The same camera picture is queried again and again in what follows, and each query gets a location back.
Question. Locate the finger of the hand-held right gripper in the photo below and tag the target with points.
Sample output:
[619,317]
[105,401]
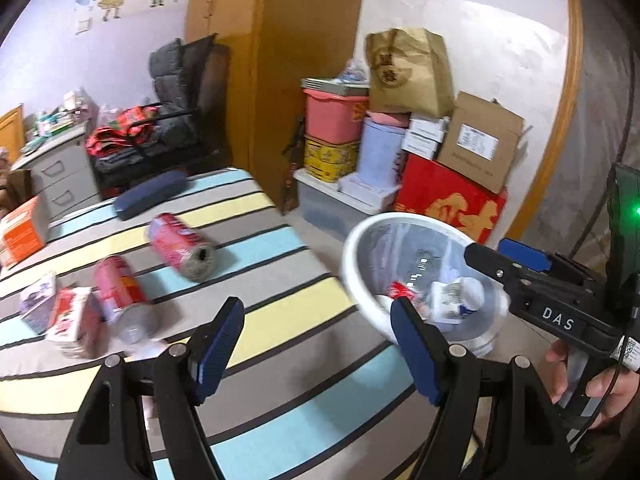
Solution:
[525,254]
[492,262]

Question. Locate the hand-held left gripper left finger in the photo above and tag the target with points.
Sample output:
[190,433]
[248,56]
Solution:
[220,355]

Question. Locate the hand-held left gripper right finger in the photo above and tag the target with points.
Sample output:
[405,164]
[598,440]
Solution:
[415,355]

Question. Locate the translucent plastic bin liner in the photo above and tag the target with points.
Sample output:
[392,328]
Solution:
[395,245]

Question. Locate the white round trash bin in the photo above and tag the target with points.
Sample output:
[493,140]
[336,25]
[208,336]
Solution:
[355,270]

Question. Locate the red drink can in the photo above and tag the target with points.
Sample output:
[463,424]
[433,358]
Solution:
[117,287]
[175,240]

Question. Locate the pink drink carton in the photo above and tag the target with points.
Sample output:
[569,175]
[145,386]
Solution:
[75,320]

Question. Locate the small purple white packet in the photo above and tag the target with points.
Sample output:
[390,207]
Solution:
[37,302]

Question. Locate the person's right hand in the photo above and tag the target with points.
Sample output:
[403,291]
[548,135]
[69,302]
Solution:
[617,395]

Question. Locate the striped bed sheet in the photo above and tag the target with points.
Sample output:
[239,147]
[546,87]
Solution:
[280,320]

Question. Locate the red gift box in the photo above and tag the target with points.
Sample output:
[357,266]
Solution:
[430,185]

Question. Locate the brown cardboard box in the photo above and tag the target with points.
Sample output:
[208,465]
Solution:
[475,145]

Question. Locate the flat white box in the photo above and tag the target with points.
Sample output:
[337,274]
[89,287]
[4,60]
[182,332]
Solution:
[365,190]

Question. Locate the lavender cylindrical box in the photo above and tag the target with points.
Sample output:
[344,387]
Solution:
[380,152]

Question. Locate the dark blue glasses case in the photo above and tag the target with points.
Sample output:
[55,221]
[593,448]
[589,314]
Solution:
[150,197]

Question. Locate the pink round lid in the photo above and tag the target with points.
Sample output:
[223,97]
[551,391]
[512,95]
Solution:
[390,118]

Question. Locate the clear storage box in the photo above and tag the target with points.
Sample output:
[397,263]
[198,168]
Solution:
[320,205]

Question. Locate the yellow patterned box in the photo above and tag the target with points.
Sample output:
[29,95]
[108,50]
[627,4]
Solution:
[330,157]

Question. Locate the gold paper bag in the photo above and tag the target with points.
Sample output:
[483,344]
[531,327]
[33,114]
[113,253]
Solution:
[410,75]

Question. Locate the pink plastic box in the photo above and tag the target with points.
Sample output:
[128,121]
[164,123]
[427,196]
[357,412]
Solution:
[330,117]

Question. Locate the orange and white box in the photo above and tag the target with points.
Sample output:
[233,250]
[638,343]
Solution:
[22,235]

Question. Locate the grey drawer cabinet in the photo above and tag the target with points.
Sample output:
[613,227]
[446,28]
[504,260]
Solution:
[65,180]

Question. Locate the clear bag with blue items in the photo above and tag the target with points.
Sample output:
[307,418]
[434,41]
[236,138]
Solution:
[355,72]

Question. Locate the flat patterned box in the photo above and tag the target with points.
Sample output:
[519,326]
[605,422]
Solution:
[325,85]

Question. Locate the red patterned bag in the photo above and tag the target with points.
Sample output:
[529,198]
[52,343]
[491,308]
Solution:
[120,127]

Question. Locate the white plastic bag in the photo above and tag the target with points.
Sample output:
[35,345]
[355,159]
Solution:
[106,115]

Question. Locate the brown blanket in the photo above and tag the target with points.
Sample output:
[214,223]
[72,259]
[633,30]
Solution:
[10,185]

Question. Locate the black office chair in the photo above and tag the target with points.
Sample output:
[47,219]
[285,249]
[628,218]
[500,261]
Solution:
[210,85]

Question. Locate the wooden wardrobe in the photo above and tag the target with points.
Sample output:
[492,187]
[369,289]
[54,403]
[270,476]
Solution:
[300,60]

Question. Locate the grey chair cushion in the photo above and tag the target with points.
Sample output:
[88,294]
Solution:
[170,75]

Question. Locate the pile of small boxes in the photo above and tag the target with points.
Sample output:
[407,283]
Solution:
[55,120]

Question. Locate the wooden headboard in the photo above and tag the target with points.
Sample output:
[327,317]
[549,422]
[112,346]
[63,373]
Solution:
[12,130]

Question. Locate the wooden door frame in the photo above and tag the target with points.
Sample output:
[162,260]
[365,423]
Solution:
[565,85]

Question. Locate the white wall switch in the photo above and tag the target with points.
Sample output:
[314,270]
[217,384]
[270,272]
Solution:
[84,26]

